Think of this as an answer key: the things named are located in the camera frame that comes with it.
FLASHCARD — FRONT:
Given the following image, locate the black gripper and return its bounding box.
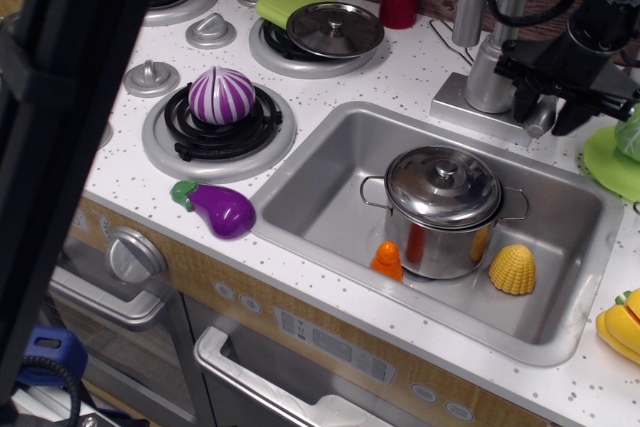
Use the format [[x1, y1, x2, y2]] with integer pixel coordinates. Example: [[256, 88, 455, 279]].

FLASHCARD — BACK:
[[495, 0, 639, 136]]

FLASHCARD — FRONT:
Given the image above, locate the silver faucet lever handle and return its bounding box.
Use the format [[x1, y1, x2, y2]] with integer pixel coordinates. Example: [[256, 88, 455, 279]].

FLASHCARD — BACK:
[[523, 95, 557, 139]]

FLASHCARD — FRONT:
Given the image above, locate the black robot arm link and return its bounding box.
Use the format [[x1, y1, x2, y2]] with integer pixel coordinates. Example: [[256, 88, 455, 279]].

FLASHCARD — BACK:
[[1, 0, 150, 426]]

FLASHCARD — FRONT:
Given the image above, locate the green toy cabbage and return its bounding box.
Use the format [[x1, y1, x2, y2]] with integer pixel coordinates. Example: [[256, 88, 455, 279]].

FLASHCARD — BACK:
[[614, 107, 640, 162]]

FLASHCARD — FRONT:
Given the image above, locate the green plate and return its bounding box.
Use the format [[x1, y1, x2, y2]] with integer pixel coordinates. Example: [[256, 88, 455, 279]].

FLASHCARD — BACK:
[[583, 126, 639, 202]]

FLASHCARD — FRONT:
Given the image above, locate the silver toy faucet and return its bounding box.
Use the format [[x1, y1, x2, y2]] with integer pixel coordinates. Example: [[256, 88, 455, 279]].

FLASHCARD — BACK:
[[430, 0, 531, 147]]

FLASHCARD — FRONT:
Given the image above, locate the stainless steel pot lid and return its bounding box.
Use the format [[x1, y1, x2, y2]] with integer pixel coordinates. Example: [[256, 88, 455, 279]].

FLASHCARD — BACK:
[[384, 146, 503, 230]]

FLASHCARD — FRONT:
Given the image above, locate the yellow toy corn piece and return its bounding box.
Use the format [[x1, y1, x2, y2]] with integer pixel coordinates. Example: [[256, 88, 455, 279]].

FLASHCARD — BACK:
[[489, 244, 537, 296]]

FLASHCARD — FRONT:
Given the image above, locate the red toy cup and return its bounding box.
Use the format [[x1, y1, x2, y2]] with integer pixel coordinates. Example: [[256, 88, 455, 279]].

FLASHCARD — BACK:
[[379, 0, 417, 30]]

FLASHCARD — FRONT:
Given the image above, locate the loose steel lid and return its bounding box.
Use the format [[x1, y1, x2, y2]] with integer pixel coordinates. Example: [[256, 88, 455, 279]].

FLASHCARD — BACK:
[[286, 2, 385, 59]]

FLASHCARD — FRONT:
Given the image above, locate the orange toy carrot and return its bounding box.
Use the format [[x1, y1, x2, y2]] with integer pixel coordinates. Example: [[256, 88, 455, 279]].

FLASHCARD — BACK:
[[369, 241, 404, 282]]

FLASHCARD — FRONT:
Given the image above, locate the yellow toy banana bunch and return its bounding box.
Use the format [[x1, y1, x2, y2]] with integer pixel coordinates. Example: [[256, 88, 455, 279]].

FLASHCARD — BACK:
[[596, 289, 639, 364]]

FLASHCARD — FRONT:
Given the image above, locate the grey toy sink basin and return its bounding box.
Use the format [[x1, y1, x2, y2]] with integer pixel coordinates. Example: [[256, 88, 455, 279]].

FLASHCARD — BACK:
[[252, 101, 624, 366]]

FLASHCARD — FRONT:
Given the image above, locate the rear black stove burner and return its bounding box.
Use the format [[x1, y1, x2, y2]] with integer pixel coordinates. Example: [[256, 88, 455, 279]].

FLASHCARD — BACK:
[[249, 19, 376, 80]]

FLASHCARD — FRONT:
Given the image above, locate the black stove burner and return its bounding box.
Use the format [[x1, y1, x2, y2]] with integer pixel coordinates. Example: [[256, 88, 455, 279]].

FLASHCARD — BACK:
[[249, 19, 376, 80], [142, 85, 297, 184]]

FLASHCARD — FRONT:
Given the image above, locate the green toy cutting board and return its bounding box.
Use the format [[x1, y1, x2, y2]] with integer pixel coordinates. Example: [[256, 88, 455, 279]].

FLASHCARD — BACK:
[[255, 0, 334, 29]]

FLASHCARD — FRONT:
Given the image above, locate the purple white toy onion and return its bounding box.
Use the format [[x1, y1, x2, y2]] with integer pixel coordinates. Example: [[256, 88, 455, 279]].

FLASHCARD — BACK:
[[188, 66, 256, 126]]

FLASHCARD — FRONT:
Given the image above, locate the purple toy eggplant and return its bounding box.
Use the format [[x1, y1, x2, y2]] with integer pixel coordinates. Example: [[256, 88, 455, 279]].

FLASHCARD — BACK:
[[170, 180, 257, 240]]

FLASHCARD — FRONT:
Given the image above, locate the silver stove knob middle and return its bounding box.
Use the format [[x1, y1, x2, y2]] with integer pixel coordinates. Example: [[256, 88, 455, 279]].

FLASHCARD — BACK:
[[185, 13, 237, 50]]

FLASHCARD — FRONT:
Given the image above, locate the front black stove burner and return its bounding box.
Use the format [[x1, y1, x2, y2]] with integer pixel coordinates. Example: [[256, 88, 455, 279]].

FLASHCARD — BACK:
[[142, 85, 297, 184]]

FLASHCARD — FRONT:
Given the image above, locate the silver stove knob front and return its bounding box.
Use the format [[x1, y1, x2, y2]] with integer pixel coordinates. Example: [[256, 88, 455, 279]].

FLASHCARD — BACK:
[[123, 60, 180, 98]]

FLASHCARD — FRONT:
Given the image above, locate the silver oven dial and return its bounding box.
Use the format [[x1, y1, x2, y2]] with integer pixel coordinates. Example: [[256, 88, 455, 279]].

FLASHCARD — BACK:
[[105, 226, 168, 284]]

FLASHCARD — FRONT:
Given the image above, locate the silver dishwasher handle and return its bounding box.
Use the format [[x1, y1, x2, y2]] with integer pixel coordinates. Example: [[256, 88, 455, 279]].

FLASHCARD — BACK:
[[194, 327, 387, 426]]

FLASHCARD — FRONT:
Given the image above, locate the silver oven door handle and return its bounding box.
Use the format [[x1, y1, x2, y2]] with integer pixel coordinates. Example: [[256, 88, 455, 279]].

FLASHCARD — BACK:
[[50, 267, 166, 332]]

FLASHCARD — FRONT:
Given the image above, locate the blue clamp with cable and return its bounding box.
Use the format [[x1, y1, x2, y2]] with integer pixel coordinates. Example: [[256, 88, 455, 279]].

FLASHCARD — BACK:
[[17, 325, 87, 426]]

